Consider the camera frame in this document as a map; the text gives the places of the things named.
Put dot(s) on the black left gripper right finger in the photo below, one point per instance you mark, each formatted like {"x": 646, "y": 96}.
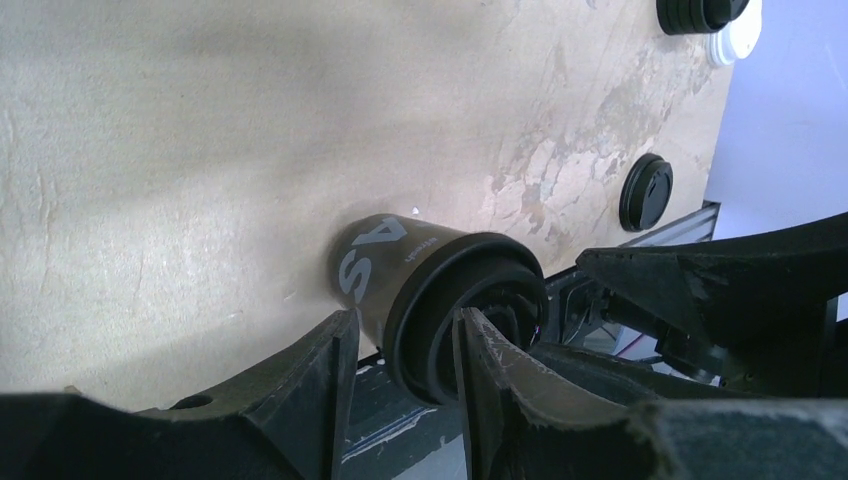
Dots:
{"x": 562, "y": 412}

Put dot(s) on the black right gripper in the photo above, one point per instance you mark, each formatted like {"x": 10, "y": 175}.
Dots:
{"x": 769, "y": 296}

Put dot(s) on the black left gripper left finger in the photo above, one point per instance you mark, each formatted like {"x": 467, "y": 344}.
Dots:
{"x": 283, "y": 418}

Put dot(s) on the white cup lid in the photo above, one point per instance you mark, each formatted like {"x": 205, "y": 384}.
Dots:
{"x": 737, "y": 40}

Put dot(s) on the black lid stack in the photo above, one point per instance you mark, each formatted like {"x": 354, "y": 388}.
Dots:
{"x": 683, "y": 17}

